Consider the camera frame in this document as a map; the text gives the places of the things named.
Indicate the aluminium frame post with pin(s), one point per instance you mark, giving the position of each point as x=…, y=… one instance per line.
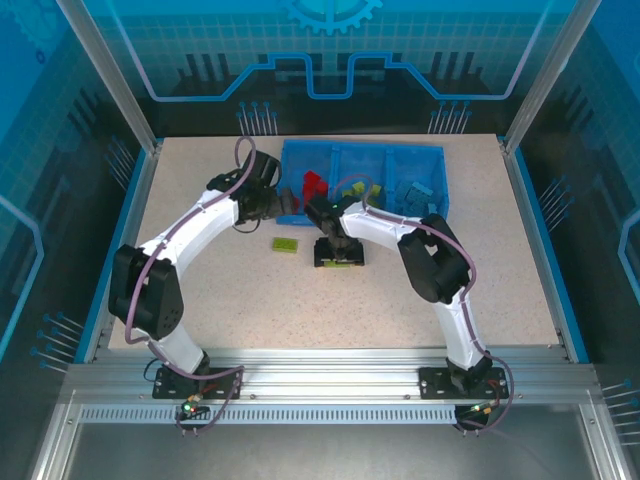
x=547, y=75
x=122, y=90

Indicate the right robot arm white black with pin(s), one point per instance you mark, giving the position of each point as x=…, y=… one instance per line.
x=380, y=225

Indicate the aluminium side rail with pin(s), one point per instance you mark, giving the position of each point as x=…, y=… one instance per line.
x=133, y=225
x=532, y=225

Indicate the long green lego brick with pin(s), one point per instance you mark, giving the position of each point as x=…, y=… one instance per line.
x=376, y=192
x=285, y=244
x=358, y=188
x=340, y=264

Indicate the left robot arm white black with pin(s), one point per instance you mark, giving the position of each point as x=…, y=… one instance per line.
x=190, y=230

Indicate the small circuit board with LED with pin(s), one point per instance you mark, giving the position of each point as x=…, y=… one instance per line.
x=190, y=407
x=480, y=410

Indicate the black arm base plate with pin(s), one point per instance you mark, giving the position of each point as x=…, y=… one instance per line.
x=167, y=390
x=432, y=382

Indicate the blue three-compartment plastic bin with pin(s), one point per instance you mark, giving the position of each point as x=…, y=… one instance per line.
x=360, y=160

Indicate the small green lego brick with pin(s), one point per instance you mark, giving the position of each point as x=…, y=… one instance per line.
x=347, y=193

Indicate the wide aluminium mounting rail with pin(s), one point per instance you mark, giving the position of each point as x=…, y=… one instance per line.
x=325, y=375

